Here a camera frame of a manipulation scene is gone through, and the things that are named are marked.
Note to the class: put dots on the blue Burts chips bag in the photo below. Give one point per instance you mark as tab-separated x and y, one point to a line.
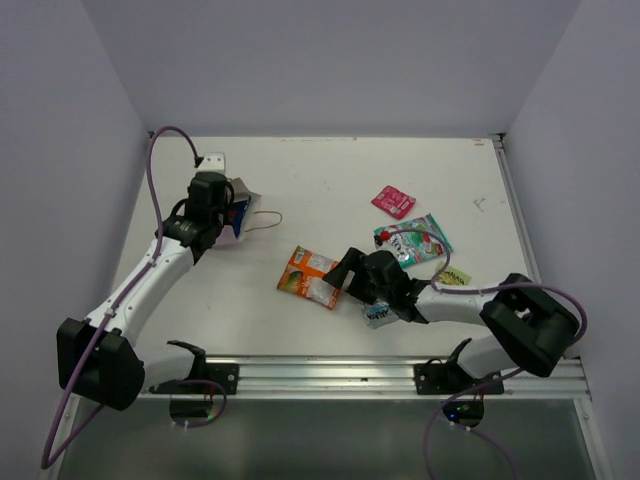
236	216

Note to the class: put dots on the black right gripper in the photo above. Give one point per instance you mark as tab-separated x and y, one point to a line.
351	261

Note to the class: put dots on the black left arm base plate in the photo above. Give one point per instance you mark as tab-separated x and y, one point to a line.
220	375

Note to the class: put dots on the aluminium front rail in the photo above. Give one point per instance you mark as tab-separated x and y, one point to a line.
373	378

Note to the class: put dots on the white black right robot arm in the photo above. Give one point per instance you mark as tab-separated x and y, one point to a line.
529	329

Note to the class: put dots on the lilac paper bag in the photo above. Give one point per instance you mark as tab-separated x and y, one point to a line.
250	222

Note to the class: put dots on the pink snack packet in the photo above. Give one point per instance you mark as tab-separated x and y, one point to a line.
393	202

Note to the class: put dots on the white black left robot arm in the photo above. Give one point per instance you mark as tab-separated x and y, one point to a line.
96	356

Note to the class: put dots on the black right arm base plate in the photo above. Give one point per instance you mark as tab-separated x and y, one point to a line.
437	377

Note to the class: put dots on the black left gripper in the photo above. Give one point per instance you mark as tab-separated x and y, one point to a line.
225	203

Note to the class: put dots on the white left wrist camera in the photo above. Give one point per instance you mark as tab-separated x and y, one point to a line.
211	162

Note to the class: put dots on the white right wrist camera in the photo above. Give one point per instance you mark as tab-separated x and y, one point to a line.
381	237

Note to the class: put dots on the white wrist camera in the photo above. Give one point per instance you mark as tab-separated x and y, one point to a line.
211	162
381	237

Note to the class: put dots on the orange fruit candy packet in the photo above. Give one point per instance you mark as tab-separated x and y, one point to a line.
303	276

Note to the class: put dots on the silver blue snack packet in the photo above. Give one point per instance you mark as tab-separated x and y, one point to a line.
378	314

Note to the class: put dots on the green red candy packet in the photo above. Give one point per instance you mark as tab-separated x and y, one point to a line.
416	241

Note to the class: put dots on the yellow green snack packet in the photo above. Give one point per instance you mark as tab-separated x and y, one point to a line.
452	276

